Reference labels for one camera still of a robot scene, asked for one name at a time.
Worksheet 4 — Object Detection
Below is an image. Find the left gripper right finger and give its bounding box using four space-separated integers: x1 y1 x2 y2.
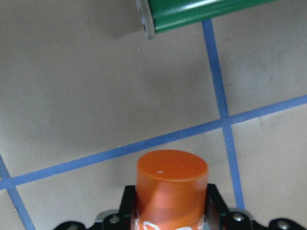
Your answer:
267 218 302 230

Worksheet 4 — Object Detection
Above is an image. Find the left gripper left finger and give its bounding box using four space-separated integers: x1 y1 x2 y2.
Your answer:
54 221 96 230

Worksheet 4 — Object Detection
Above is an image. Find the green conveyor belt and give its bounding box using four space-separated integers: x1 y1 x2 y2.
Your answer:
135 0 269 40

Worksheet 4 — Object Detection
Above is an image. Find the orange 4680 cylinder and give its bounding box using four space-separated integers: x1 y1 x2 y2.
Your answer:
131 149 209 230

